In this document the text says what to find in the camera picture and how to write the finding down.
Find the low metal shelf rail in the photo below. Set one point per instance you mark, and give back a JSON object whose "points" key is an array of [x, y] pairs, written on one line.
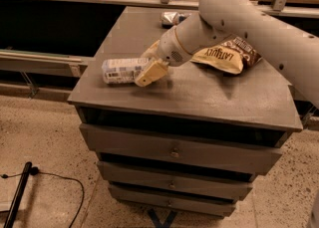
{"points": [[27, 63]]}

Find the middle grey drawer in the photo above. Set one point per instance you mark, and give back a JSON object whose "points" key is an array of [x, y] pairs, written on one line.
{"points": [[159, 179]]}

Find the grey drawer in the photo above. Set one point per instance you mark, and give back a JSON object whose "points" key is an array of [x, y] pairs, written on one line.
{"points": [[227, 156], [171, 200], [159, 179]]}

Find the yellow brown chip bag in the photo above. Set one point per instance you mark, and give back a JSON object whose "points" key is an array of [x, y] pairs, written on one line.
{"points": [[231, 57]]}

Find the grey drawer cabinet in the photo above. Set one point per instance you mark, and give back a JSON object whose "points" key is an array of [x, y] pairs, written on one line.
{"points": [[192, 102]]}

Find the black pole on floor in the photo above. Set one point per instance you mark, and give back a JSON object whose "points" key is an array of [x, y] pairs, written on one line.
{"points": [[13, 210]]}

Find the clear plastic water bottle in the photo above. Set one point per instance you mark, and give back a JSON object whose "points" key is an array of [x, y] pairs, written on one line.
{"points": [[122, 71]]}

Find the bottom grey drawer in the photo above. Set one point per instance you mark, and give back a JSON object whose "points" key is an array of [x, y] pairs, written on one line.
{"points": [[171, 200]]}

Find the top grey drawer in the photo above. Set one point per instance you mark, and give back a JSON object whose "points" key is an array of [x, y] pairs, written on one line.
{"points": [[227, 156]]}

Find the redbull can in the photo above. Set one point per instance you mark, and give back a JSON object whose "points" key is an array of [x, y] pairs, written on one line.
{"points": [[169, 19]]}

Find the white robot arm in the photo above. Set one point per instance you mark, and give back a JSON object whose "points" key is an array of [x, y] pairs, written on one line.
{"points": [[291, 51]]}

